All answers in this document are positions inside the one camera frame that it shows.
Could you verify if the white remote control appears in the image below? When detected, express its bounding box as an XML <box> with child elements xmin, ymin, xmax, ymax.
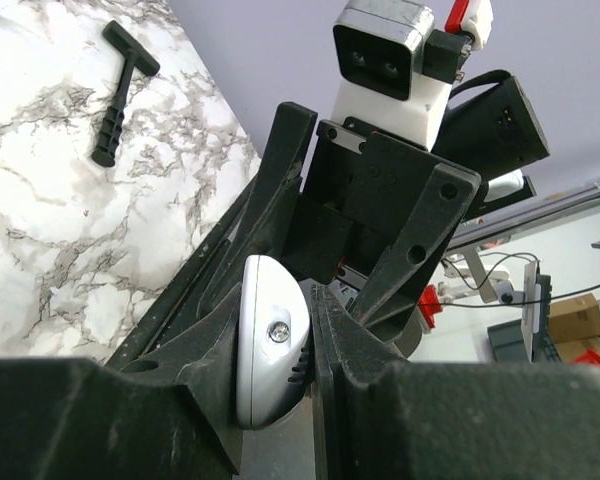
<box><xmin>236</xmin><ymin>255</ymin><xmax>311</xmax><ymax>430</ymax></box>

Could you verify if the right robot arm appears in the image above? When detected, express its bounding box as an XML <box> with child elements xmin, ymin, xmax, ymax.
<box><xmin>198</xmin><ymin>70</ymin><xmax>548</xmax><ymax>343</ymax></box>

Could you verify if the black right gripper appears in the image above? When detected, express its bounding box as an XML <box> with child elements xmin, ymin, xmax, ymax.
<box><xmin>198</xmin><ymin>102</ymin><xmax>480</xmax><ymax>343</ymax></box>

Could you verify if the black plastic clip part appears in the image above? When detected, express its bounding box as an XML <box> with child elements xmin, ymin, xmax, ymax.
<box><xmin>91</xmin><ymin>20</ymin><xmax>160</xmax><ymax>168</ymax></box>

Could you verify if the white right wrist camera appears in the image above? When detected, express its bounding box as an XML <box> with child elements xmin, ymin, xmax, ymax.
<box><xmin>331</xmin><ymin>1</ymin><xmax>494</xmax><ymax>150</ymax></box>

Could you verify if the cardboard box in background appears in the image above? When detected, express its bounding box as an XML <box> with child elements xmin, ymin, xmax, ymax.
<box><xmin>548</xmin><ymin>294</ymin><xmax>600</xmax><ymax>363</ymax></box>

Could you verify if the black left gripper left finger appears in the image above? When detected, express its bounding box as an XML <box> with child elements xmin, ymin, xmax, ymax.
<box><xmin>0</xmin><ymin>288</ymin><xmax>242</xmax><ymax>479</ymax></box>

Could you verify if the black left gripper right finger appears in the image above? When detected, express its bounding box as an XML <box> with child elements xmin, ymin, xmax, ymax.
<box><xmin>311</xmin><ymin>285</ymin><xmax>600</xmax><ymax>479</ymax></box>

